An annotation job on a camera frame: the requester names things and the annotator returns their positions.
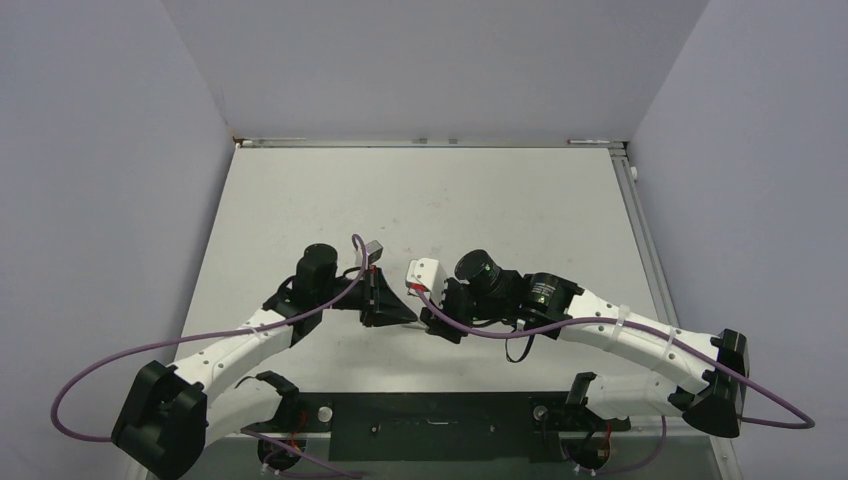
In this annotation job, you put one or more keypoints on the white remote control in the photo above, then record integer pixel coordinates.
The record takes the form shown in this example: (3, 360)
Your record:
(418, 325)

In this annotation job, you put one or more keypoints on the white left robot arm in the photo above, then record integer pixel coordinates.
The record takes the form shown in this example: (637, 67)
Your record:
(173, 412)

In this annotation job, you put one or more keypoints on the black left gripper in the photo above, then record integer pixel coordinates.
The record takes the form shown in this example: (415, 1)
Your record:
(379, 305)

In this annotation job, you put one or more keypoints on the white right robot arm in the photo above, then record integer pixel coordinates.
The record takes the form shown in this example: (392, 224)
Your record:
(698, 377)

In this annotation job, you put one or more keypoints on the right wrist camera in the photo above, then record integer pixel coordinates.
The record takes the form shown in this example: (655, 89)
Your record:
(428, 276)

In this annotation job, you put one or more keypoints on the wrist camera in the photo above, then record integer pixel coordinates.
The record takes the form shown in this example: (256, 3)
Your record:
(428, 276)
(373, 251)

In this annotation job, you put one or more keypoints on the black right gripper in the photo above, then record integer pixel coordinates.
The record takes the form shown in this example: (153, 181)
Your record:
(437, 324)

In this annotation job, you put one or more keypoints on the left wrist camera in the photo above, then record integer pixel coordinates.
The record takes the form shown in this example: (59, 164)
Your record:
(373, 251)

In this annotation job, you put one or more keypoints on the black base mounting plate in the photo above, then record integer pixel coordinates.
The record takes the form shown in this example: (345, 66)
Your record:
(440, 426)

